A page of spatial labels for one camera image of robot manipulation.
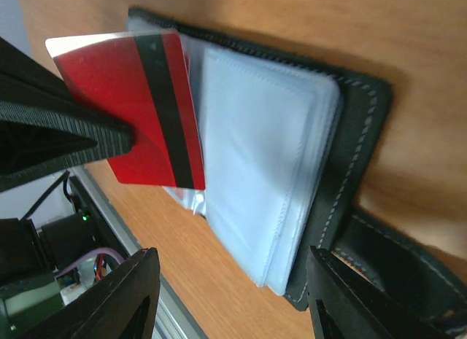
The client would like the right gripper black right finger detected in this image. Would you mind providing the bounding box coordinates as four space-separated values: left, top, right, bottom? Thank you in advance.
306 246 445 338

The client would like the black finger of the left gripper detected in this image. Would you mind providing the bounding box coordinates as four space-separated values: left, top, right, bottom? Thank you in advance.
1 39 132 191

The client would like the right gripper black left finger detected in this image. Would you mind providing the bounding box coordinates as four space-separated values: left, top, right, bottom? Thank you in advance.
21 248 161 338

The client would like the red VIP card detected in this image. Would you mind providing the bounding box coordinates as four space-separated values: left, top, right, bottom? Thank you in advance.
45 29 205 190

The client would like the black leather card holder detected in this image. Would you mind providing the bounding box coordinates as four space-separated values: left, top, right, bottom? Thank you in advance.
127 7 466 338

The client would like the aluminium rail frame front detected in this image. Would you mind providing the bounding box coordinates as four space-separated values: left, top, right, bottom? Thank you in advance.
70 167 207 338

